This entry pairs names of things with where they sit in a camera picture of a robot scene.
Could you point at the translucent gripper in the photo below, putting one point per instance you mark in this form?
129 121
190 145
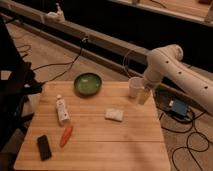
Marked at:
144 95

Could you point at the black eraser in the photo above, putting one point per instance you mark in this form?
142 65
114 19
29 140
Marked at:
44 148

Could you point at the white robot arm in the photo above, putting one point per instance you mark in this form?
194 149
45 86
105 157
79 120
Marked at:
166 62

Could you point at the white ceramic cup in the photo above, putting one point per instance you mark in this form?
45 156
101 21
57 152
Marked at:
135 86

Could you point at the white sponge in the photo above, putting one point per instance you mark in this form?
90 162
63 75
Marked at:
114 114

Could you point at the blue box on floor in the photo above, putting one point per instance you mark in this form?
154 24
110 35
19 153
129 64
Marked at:
178 108

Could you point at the green bowl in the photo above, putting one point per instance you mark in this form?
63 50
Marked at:
87 84

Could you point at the white tube with cap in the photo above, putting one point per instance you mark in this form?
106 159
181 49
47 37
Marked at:
62 112

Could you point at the orange toy carrot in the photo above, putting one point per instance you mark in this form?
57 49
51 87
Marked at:
66 135

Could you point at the black equipment at left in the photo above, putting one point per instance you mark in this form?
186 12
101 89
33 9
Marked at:
17 80

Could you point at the grey metal rail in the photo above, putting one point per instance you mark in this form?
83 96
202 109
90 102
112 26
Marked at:
115 27

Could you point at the white object on rail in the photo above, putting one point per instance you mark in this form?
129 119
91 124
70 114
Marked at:
58 15

